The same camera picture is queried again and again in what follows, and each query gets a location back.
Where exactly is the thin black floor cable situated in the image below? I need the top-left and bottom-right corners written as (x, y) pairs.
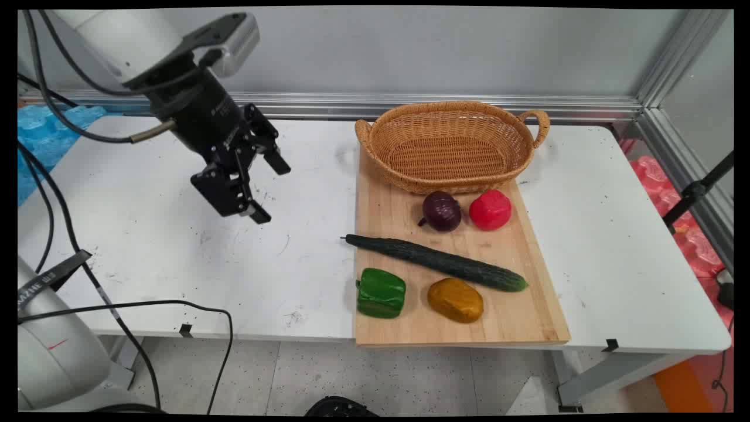
top-left (711, 316), bottom-right (734, 412)

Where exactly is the yellow toy potato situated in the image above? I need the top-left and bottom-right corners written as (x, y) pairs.
top-left (427, 277), bottom-right (485, 324)

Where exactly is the green toy bell pepper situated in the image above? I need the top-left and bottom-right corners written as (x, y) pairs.
top-left (356, 268), bottom-right (407, 319)

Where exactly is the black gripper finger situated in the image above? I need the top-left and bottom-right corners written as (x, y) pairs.
top-left (242, 103), bottom-right (292, 176)
top-left (190, 145), bottom-right (272, 225)

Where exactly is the black cable behind table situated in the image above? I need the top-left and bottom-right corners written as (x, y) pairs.
top-left (18, 73), bottom-right (79, 109)

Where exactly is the woven wicker basket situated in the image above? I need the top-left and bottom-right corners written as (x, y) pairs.
top-left (354, 101), bottom-right (551, 195)

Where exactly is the purple toy onion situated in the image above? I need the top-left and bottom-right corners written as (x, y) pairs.
top-left (418, 191), bottom-right (462, 233)

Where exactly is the small black device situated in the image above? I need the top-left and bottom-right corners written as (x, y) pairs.
top-left (717, 270), bottom-right (734, 311)

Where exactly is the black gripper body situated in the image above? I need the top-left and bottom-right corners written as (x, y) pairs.
top-left (148, 66), bottom-right (257, 167)

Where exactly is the orange floor strip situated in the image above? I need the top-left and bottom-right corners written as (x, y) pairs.
top-left (653, 358), bottom-right (720, 413)

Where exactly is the black printed velcro strap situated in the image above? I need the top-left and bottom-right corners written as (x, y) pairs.
top-left (18, 249), bottom-right (94, 312)

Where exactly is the black tripod stand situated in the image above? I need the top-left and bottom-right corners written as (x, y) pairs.
top-left (662, 151), bottom-right (734, 236)

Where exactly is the long black arm cable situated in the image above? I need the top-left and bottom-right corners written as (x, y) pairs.
top-left (18, 141), bottom-right (162, 411)

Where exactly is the black hanging cable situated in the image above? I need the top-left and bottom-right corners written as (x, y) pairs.
top-left (18, 154), bottom-right (55, 274)

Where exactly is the black cable with brass connector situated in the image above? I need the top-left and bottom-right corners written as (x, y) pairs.
top-left (22, 9), bottom-right (178, 145)

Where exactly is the grey table leg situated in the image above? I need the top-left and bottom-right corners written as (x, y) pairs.
top-left (551, 348), bottom-right (699, 413)

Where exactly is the wooden cutting board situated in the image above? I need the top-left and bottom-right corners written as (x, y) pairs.
top-left (354, 144), bottom-right (571, 348)

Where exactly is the aluminium frame corner post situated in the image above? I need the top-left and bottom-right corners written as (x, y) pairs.
top-left (636, 9), bottom-right (733, 110)

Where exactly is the slanted aluminium frame rail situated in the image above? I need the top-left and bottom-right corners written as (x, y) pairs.
top-left (636, 107), bottom-right (734, 274)

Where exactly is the dark green toy cucumber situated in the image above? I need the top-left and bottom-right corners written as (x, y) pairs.
top-left (341, 234), bottom-right (529, 293)

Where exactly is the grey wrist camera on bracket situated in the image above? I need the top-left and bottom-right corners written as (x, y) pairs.
top-left (123, 13), bottom-right (261, 90)

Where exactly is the horizontal aluminium frame rail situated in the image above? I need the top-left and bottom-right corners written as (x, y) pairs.
top-left (18, 89), bottom-right (645, 123)

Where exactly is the blue foam mat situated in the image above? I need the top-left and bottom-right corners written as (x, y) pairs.
top-left (18, 104), bottom-right (108, 206)

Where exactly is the black round floor object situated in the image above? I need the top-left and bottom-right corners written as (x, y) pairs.
top-left (304, 396), bottom-right (380, 417)

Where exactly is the thin black camera cable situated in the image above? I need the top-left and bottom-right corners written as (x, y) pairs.
top-left (37, 9), bottom-right (223, 98)

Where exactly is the red foam mat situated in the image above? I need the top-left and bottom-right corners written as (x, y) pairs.
top-left (619, 138), bottom-right (734, 329)

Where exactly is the red toy tomato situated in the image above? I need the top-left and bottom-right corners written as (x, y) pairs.
top-left (468, 189), bottom-right (513, 231)

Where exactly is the black cable over floor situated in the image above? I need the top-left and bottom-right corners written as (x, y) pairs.
top-left (18, 300), bottom-right (234, 414)

